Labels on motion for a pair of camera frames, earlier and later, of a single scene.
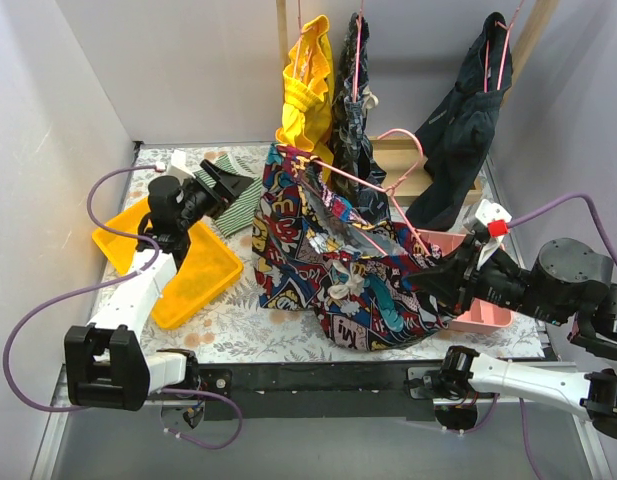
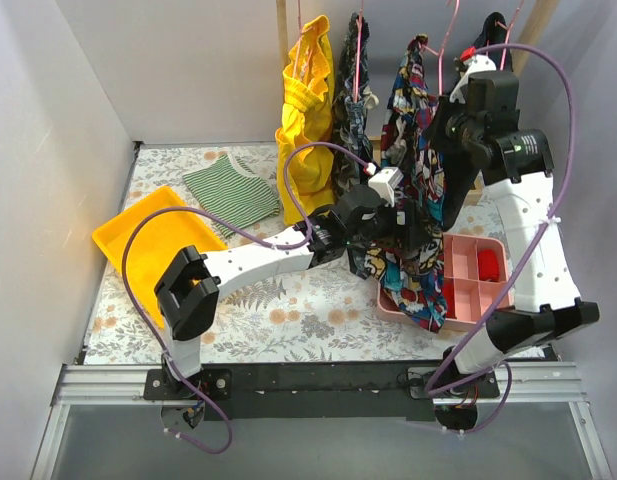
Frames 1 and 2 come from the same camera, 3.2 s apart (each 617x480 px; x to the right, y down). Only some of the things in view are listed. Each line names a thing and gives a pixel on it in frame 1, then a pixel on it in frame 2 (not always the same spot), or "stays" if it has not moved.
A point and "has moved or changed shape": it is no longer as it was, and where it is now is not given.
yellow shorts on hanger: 308,80 stays
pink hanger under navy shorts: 507,38 stays
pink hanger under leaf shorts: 358,25 stays
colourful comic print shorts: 311,251 to 410,273
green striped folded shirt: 237,219 stays
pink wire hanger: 373,241 has moved or changed shape
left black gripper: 217,185 to 408,226
